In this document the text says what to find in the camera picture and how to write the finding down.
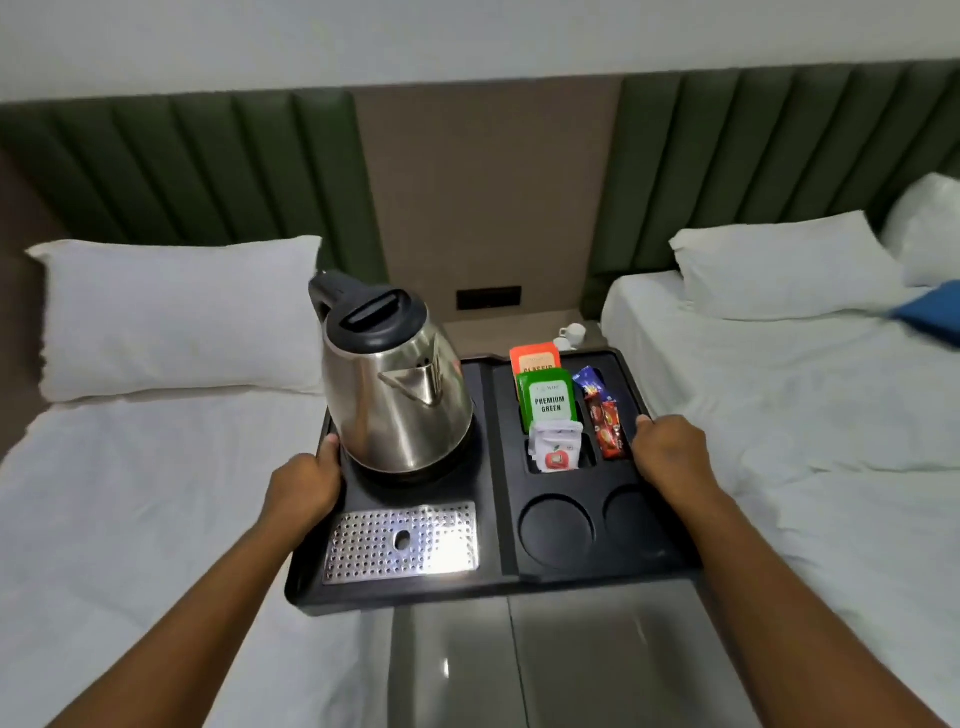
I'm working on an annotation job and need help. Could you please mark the person's right hand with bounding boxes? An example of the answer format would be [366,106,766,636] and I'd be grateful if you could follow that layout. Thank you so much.
[628,414,726,513]

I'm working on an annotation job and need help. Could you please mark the person's left hand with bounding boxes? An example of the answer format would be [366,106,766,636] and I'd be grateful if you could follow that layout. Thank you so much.
[259,432,344,537]

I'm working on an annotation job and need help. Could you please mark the black plastic hospitality tray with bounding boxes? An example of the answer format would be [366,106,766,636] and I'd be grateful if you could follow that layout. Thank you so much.
[284,348,703,618]

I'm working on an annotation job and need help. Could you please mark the person's right forearm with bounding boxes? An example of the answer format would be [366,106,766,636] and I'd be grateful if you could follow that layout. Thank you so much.
[673,483,948,728]

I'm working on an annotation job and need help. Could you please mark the person's left forearm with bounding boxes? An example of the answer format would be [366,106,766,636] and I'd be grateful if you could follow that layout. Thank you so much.
[46,517,301,728]

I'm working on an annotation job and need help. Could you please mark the red coffee sachet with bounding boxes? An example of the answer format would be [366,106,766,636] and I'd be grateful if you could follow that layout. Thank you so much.
[586,397,626,460]

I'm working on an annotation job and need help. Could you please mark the blue creamer sachet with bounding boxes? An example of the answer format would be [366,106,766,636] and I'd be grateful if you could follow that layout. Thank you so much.
[572,366,607,406]

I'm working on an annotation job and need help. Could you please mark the stainless steel electric kettle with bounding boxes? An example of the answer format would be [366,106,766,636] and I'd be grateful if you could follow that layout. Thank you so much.
[308,270,475,477]

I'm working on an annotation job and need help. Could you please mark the white sugar sachets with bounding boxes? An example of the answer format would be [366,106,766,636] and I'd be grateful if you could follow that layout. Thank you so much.
[527,419,585,474]

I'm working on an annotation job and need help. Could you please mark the green tea bag packet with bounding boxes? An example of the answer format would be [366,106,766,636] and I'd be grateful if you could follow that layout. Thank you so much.
[516,367,579,435]

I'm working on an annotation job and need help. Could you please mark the perforated metal drip plate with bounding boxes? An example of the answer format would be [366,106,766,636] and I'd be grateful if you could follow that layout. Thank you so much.
[322,501,480,586]

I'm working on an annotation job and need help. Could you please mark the orange tea bag packet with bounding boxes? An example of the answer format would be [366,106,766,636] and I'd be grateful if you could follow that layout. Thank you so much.
[509,342,561,376]

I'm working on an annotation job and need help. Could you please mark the brown bedside table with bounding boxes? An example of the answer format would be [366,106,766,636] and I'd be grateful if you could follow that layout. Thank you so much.
[438,309,609,360]

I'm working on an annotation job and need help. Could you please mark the white pillow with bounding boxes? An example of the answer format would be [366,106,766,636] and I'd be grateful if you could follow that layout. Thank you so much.
[669,210,909,322]
[26,235,325,405]
[879,172,960,290]

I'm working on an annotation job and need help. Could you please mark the green padded headboard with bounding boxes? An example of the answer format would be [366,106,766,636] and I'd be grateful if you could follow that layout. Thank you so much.
[582,58,960,320]
[0,88,389,286]

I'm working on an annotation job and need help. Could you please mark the black wall socket panel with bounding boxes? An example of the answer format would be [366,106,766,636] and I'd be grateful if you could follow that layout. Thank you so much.
[456,285,523,312]

